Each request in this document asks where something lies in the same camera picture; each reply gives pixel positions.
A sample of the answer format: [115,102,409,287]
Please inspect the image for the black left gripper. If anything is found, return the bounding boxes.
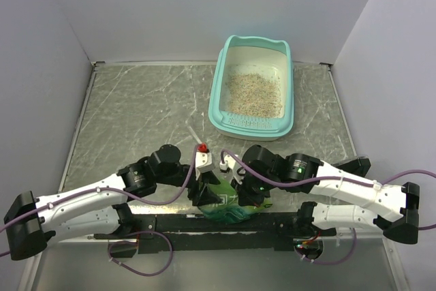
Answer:
[156,165,221,206]

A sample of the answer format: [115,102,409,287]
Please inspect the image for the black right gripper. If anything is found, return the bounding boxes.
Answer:
[231,166,278,208]

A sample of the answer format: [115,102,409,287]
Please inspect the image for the green cat litter bag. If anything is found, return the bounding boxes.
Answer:
[199,178,273,224]

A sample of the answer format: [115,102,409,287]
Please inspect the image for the clear plastic scoop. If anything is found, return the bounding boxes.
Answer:
[187,125,202,144]

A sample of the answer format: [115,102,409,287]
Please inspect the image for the teal cat litter box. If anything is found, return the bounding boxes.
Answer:
[208,35,294,141]

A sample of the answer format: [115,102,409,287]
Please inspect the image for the black right arm base block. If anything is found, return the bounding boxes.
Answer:
[333,156,371,177]

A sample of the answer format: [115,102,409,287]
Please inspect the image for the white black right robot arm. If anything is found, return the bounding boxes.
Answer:
[235,145,420,245]

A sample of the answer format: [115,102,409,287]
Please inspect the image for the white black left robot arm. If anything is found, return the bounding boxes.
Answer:
[1,144,221,261]

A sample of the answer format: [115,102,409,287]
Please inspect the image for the beige cat litter granules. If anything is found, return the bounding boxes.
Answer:
[225,73,282,118]

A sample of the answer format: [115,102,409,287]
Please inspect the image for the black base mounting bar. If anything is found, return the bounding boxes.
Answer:
[94,212,337,251]

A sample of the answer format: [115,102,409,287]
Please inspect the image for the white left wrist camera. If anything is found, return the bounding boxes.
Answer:
[195,151,215,174]

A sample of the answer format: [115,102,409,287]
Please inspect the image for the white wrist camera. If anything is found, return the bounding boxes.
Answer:
[219,154,245,185]
[195,151,215,174]

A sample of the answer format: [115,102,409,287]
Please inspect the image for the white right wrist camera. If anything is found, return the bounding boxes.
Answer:
[219,154,245,185]

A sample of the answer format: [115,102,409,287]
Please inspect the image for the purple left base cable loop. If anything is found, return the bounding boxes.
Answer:
[107,231,173,277]

